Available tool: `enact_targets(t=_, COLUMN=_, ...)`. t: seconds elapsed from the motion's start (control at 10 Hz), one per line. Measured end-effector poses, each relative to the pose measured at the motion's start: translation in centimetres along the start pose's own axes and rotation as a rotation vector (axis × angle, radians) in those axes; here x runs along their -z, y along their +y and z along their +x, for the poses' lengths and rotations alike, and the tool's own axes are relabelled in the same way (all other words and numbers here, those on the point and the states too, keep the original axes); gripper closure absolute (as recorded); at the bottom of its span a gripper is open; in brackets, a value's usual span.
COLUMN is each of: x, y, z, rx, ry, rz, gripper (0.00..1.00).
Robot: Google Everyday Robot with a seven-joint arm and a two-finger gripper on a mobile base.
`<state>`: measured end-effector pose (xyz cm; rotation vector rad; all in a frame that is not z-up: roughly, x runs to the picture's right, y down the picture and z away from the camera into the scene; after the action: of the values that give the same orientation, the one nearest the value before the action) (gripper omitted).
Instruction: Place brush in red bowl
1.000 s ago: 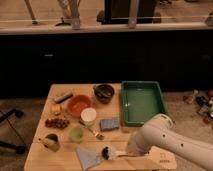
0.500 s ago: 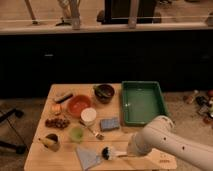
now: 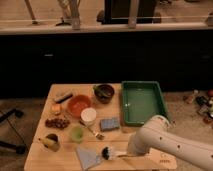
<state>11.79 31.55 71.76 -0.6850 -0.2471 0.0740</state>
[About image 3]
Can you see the small green cup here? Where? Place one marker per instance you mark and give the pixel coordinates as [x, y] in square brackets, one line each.
[76, 134]

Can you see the red bowl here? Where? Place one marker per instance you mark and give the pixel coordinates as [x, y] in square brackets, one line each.
[77, 104]

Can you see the blue grey cloth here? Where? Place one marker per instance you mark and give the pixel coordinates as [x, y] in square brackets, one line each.
[87, 158]

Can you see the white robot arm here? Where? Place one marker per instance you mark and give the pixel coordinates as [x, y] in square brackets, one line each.
[154, 134]

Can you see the green plastic tray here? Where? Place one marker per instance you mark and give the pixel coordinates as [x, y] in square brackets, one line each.
[141, 100]

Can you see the orange block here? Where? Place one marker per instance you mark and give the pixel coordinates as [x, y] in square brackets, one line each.
[56, 109]

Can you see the dark brown bowl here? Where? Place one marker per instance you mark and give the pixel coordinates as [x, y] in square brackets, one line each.
[103, 93]

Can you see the bunch of dark grapes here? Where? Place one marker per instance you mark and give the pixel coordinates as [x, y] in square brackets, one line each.
[58, 123]

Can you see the white round container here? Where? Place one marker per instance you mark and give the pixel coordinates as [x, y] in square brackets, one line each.
[88, 116]

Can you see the dark eraser brush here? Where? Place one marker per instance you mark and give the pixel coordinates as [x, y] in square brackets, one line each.
[62, 98]

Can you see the blue sponge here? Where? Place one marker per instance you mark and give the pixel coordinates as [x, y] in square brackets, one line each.
[109, 124]

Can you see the white black dish brush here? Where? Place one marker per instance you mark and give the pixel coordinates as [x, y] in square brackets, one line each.
[109, 153]

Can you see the black chair base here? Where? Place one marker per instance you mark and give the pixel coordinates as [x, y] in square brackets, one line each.
[6, 143]

